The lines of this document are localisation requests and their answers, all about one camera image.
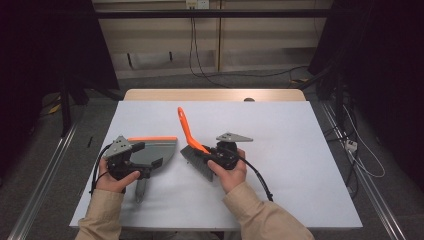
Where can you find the black horizontal metal bar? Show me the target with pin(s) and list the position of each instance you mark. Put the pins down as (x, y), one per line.
(213, 13)

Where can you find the dark curtain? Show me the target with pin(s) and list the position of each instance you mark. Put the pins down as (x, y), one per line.
(43, 50)
(383, 66)

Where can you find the grey dustpan with orange edge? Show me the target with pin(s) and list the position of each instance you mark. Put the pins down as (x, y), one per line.
(163, 150)

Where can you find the white table mat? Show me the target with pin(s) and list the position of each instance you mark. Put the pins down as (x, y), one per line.
(266, 173)

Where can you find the dark round table knob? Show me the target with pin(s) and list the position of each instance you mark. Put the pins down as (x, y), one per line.
(249, 99)

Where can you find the white wall socket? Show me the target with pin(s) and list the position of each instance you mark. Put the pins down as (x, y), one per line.
(196, 3)

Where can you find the person's right hand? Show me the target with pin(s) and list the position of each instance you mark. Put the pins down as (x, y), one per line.
(233, 176)

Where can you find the white power adapter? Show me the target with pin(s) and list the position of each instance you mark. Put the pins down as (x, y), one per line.
(351, 145)

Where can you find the black metal stand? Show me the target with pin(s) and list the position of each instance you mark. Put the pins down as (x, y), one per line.
(65, 106)

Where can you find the aluminium floor rail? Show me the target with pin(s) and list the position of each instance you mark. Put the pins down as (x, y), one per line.
(43, 186)
(376, 200)

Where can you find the orange brush with grey bristles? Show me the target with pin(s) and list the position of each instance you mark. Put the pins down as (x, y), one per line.
(186, 128)

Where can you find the wooden table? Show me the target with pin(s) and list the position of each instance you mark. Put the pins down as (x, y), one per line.
(200, 95)

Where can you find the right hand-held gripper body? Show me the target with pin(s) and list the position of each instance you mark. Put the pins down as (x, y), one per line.
(226, 156)

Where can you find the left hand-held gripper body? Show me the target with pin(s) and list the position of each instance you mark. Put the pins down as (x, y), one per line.
(117, 146)

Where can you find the person's left hand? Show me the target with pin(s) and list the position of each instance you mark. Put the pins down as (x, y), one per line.
(113, 185)

